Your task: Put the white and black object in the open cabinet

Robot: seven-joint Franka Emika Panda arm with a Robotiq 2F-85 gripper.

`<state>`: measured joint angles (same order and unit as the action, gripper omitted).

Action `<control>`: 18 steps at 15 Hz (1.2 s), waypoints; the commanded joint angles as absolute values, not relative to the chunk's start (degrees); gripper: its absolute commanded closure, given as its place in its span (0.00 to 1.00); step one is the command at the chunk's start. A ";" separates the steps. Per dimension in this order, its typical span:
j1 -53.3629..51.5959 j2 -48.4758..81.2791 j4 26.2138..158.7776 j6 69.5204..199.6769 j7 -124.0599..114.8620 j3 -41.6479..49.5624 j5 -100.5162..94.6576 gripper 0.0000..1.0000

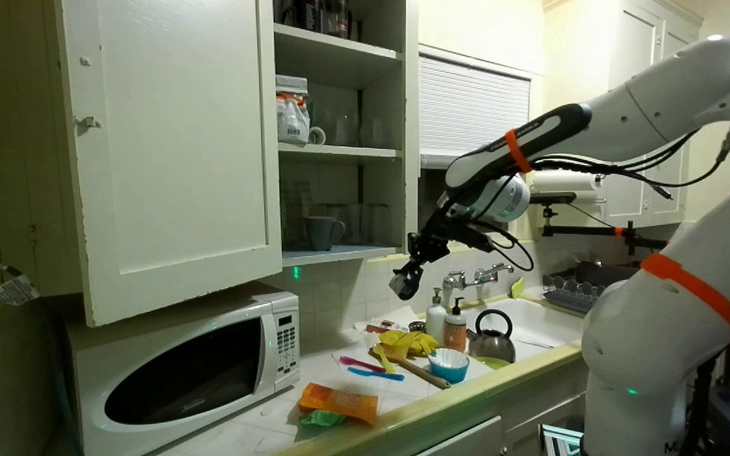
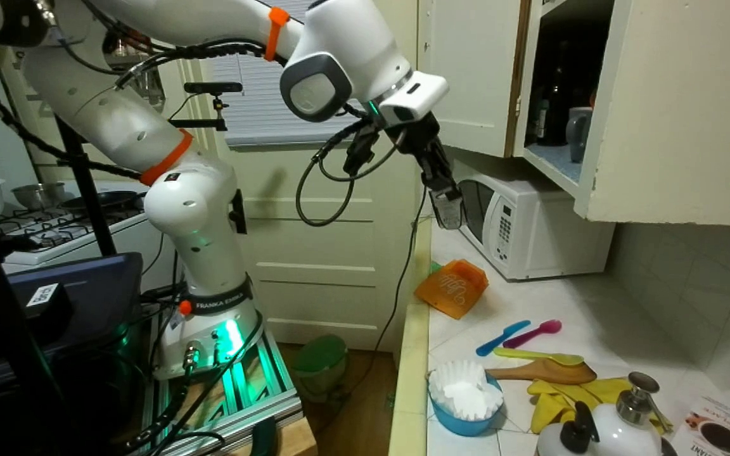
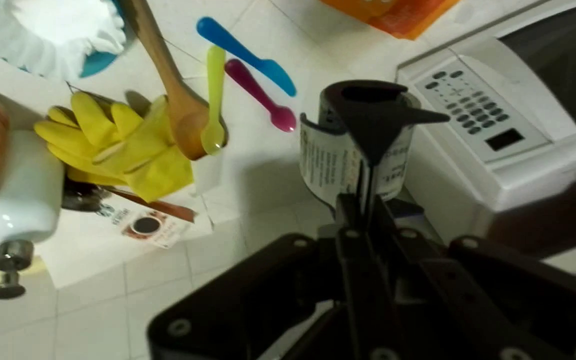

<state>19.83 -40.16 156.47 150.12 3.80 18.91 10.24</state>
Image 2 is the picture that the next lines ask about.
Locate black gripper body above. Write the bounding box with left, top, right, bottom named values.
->
left=395, top=113, right=451, bottom=180

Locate white and black object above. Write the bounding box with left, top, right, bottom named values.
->
left=431, top=189, right=464, bottom=231

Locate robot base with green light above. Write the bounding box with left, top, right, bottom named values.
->
left=125, top=321, right=302, bottom=456

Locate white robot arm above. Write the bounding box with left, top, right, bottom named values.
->
left=0, top=0, right=460, bottom=381

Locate white cabinet door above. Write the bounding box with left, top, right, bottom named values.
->
left=575, top=0, right=730, bottom=225

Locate white microwave oven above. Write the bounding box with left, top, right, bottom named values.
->
left=458, top=175, right=613, bottom=281

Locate orange snack packet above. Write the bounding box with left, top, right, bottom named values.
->
left=416, top=259, right=489, bottom=320

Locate white panelled door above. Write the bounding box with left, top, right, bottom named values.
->
left=217, top=148, right=420, bottom=348

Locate blue plastic spoon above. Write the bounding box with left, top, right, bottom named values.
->
left=474, top=320, right=528, bottom=358

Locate pink plastic spoon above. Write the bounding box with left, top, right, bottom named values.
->
left=503, top=320, right=563, bottom=348

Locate wooden spatula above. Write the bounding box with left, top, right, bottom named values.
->
left=489, top=360, right=596, bottom=384

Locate blue bowl with filters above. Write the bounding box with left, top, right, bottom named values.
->
left=428, top=362, right=503, bottom=436

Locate green bucket on floor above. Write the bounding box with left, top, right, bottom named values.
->
left=293, top=335, right=346, bottom=402

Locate printed paper sheet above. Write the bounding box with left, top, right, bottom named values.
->
left=672, top=395, right=730, bottom=456

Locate gas stove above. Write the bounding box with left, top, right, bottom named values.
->
left=0, top=180, right=163, bottom=270

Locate open white wall cabinet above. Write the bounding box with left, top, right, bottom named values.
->
left=420, top=0, right=613, bottom=194

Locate black camera on stand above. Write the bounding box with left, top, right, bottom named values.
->
left=166, top=82, right=243, bottom=131

